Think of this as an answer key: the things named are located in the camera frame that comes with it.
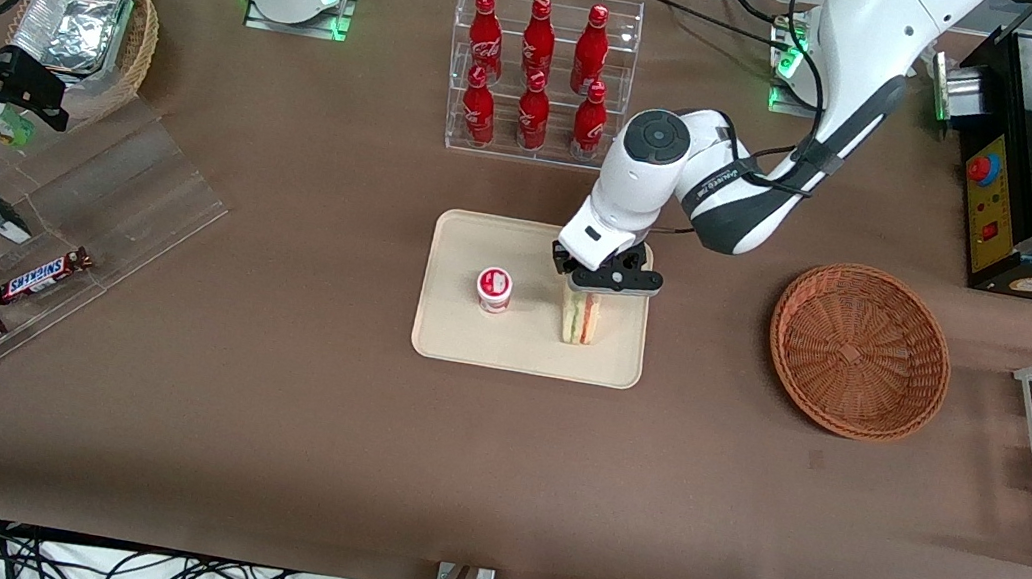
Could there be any triangle sandwich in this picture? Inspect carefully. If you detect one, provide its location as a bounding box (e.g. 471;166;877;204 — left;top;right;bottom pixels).
555;281;604;349

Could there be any cream plastic tray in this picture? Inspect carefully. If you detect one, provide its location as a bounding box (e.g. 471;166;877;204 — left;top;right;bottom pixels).
407;205;662;392

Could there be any light wicker basket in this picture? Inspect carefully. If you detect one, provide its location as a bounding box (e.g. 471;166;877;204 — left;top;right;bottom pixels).
0;0;164;135

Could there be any brown round wicker basket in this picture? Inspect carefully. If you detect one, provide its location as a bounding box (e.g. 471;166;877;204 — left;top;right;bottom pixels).
755;254;965;452

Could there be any red white yogurt cup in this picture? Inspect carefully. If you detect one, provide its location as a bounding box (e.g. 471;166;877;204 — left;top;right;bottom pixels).
472;264;517;317

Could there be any aluminium foil container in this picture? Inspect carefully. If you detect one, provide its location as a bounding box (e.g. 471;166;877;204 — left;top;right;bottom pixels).
7;0;136;82

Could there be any clear acrylic bottle rack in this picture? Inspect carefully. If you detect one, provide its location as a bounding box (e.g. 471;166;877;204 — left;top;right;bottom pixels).
437;0;646;176

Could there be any small black box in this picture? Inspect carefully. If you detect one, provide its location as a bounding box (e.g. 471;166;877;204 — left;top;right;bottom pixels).
0;190;38;247

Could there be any red Coca-Cola bottle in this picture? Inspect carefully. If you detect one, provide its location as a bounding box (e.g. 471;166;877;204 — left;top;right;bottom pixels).
462;0;512;86
569;2;614;98
516;0;563;88
512;68;555;153
568;78;613;163
456;63;505;149

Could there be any clear acrylic stepped display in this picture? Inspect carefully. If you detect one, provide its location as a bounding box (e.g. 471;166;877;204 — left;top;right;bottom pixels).
0;81;244;436

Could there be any silver metal box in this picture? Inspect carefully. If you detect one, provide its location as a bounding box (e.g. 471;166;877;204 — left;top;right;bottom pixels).
924;50;999;130

